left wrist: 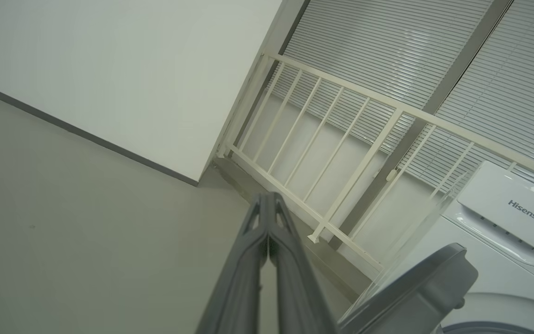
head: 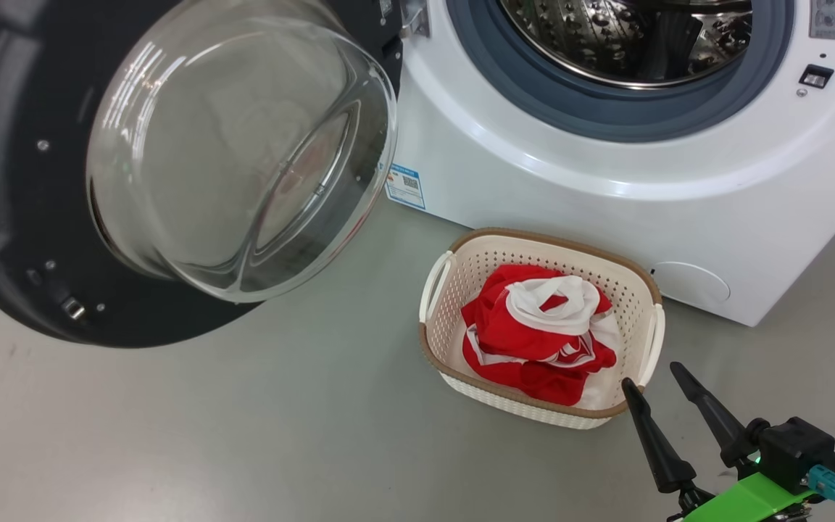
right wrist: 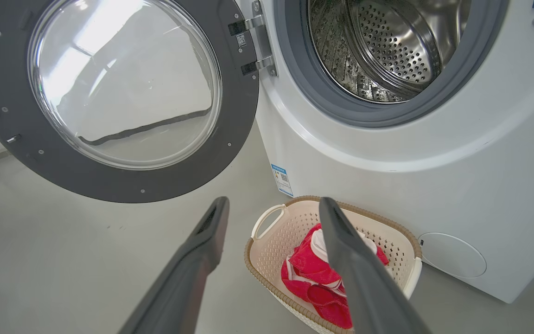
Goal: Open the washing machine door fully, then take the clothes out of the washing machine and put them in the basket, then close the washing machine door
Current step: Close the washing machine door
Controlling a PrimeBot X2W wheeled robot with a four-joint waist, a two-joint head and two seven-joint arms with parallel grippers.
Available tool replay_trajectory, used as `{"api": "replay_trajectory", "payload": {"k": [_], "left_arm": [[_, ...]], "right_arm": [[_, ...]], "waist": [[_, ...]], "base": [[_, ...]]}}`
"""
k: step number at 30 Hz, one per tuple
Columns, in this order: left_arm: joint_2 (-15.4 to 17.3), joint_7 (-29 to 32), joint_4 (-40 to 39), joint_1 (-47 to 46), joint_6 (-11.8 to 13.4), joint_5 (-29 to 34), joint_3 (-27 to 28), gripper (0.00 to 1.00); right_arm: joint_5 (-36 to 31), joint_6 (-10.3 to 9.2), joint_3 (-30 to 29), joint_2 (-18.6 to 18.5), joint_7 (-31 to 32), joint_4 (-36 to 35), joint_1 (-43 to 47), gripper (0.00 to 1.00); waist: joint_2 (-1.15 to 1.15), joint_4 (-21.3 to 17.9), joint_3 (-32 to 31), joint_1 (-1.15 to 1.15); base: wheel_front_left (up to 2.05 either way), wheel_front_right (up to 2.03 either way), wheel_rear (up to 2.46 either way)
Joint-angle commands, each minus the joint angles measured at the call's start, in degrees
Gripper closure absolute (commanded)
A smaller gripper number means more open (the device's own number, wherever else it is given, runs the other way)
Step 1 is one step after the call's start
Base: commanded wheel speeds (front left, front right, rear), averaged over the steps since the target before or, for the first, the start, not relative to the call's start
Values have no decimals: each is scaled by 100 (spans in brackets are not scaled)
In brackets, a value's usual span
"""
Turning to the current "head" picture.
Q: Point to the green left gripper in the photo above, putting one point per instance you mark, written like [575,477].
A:
[744,500]

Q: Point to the red and white garment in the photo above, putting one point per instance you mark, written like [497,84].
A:
[526,333]

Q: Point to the black round glass washer door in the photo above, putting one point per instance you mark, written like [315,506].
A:
[11,217]

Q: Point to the cream laundry basket brown rim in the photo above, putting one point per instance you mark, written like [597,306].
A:
[533,409]

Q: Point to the white front-load washing machine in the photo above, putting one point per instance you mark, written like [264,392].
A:
[606,203]

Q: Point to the grey rubber door gasket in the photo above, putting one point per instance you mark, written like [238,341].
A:
[606,109]

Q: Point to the black door latch socket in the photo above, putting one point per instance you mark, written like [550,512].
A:
[816,76]

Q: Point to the round white filter cover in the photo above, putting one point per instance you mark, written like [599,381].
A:
[693,283]

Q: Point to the blue energy label sticker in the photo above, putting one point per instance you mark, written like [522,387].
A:
[406,187]

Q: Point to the grey warning sticker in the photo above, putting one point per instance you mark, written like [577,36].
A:
[827,18]

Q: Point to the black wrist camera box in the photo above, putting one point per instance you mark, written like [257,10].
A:
[794,446]

